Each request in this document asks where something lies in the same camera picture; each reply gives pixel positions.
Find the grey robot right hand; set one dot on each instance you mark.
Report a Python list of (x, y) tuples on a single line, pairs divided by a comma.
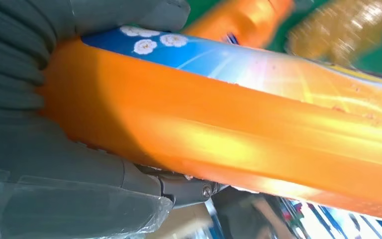
[(62, 198)]

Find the yellow taped cardboard sheet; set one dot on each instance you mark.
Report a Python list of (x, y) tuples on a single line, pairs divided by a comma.
[(346, 29)]

